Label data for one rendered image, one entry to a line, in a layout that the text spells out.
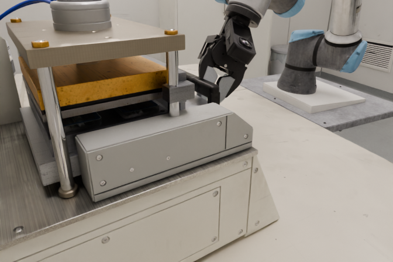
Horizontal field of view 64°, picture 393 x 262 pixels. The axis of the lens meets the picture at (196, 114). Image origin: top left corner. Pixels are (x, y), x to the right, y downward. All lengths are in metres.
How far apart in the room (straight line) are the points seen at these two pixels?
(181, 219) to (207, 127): 0.14
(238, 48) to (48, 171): 0.33
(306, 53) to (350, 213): 0.67
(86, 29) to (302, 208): 0.52
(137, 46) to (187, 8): 2.36
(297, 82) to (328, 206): 0.63
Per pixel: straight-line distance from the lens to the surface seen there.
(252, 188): 0.54
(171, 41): 0.39
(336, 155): 0.90
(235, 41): 0.53
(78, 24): 0.45
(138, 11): 3.02
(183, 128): 0.40
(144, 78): 0.42
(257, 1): 0.62
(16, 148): 0.57
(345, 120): 1.14
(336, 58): 1.18
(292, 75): 1.24
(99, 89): 0.41
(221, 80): 0.60
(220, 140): 0.45
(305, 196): 0.72
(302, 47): 1.22
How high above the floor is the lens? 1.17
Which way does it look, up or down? 23 degrees down
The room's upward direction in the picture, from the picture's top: straight up
